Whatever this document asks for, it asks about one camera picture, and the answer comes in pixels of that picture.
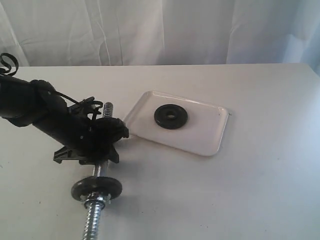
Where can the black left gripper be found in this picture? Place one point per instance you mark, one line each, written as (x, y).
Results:
(89, 141)

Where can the black rubber washer disc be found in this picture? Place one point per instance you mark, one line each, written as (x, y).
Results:
(100, 184)

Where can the black weight plate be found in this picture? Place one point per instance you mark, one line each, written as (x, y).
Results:
(170, 116)

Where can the chrome star collar nut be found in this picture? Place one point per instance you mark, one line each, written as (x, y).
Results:
(97, 199)

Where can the chrome dumbbell bar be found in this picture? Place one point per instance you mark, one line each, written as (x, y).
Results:
(91, 227)

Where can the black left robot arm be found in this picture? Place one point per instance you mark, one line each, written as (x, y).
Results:
(22, 102)

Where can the white rectangular tray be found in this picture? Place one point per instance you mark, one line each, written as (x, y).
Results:
(201, 135)

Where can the white backdrop curtain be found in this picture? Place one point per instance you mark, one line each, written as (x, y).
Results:
(160, 32)

